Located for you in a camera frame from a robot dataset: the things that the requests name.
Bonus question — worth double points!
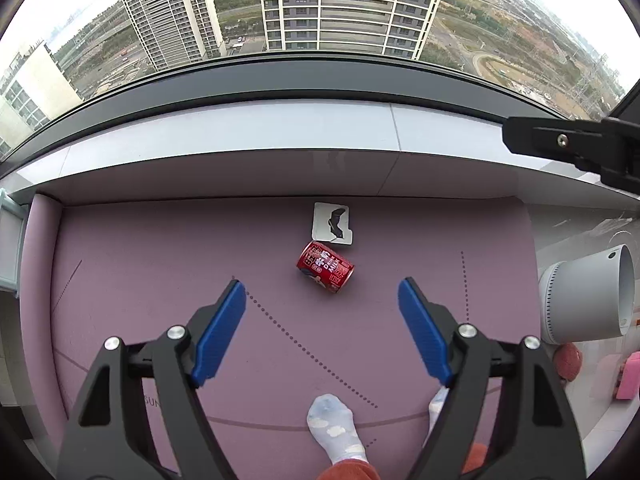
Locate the high-rise apartment building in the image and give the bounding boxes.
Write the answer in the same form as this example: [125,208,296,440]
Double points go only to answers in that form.
[113,0,229,73]
[0,41,84,155]
[256,0,454,62]

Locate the white window sill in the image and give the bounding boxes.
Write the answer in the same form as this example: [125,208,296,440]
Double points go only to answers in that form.
[0,100,640,207]

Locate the white card with black shape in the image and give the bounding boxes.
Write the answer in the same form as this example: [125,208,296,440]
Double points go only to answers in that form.
[310,202,356,247]

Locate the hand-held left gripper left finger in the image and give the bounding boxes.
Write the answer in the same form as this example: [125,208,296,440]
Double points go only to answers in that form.
[57,279,247,480]

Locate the grey round bin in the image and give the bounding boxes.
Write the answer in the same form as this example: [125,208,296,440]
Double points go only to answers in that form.
[537,245,637,345]

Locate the pink plastic object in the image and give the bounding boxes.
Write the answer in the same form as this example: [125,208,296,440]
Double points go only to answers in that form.
[615,351,640,401]

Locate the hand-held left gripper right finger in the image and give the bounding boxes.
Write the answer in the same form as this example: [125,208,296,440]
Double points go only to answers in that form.
[397,276,587,480]

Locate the pink floor mat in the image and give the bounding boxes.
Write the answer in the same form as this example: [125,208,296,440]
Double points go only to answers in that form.
[19,195,546,480]

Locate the pink fluffy slipper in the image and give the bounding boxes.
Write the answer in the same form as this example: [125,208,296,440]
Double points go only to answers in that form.
[554,342,584,382]

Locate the orange pants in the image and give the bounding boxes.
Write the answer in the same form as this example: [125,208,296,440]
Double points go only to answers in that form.
[317,442,488,480]

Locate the red drink can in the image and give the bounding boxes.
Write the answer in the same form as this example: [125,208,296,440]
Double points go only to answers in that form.
[296,240,356,295]

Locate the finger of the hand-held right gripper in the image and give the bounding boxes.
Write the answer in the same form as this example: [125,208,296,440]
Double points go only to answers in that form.
[502,116,640,195]

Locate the dark window frame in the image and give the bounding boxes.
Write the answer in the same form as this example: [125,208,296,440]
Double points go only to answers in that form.
[0,55,640,177]

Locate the person's foot in white sock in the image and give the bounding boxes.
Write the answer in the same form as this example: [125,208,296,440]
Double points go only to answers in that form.
[424,386,449,448]
[306,394,369,466]

